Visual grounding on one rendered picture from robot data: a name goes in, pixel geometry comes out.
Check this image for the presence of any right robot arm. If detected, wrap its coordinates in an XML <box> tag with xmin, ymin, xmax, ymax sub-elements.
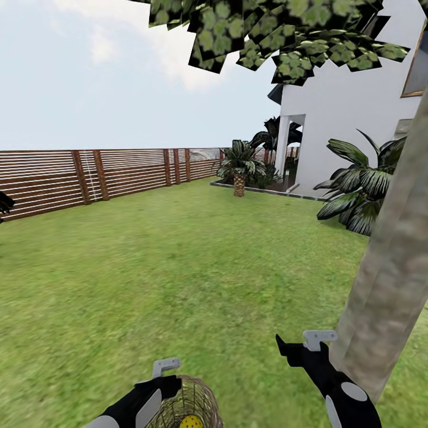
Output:
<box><xmin>275</xmin><ymin>330</ymin><xmax>382</xmax><ymax>428</ymax></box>

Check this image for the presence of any wicker basket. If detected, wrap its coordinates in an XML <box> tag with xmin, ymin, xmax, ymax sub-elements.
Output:
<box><xmin>169</xmin><ymin>375</ymin><xmax>224</xmax><ymax>428</ymax></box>

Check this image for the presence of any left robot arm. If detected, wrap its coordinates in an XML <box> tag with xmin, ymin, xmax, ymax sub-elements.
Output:
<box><xmin>83</xmin><ymin>357</ymin><xmax>182</xmax><ymax>428</ymax></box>

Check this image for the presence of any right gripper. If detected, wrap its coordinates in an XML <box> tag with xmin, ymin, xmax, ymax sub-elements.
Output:
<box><xmin>275</xmin><ymin>334</ymin><xmax>331</xmax><ymax>380</ymax></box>

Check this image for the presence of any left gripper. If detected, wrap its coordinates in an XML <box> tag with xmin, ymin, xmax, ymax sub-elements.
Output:
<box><xmin>156</xmin><ymin>375</ymin><xmax>182</xmax><ymax>401</ymax></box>

